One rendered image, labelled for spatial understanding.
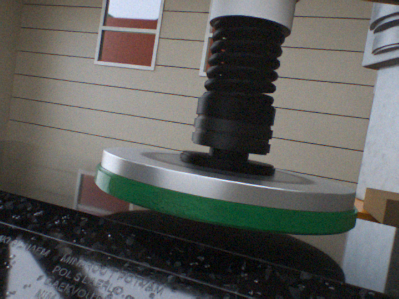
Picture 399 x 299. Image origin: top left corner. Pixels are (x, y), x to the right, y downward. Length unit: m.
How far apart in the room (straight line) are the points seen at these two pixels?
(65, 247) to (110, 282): 0.05
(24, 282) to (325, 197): 0.21
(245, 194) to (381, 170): 0.88
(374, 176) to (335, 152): 5.31
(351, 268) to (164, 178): 0.14
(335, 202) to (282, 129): 6.24
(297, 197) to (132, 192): 0.11
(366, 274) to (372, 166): 0.86
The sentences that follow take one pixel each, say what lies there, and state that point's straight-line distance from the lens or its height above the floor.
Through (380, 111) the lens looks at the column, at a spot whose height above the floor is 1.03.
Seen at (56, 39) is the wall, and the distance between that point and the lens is 8.83.
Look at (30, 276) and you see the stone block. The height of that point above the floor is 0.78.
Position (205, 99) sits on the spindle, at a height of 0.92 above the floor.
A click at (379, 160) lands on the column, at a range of 1.11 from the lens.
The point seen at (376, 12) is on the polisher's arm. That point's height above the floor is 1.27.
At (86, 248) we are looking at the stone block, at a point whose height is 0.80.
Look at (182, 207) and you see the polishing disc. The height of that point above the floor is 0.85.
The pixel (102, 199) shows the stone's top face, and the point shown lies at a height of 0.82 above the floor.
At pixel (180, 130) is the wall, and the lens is 7.01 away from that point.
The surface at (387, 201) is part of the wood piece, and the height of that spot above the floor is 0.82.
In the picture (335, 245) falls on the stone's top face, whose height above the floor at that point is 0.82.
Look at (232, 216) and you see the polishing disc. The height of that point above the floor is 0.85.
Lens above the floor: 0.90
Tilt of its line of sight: 3 degrees down
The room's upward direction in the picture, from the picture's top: 9 degrees clockwise
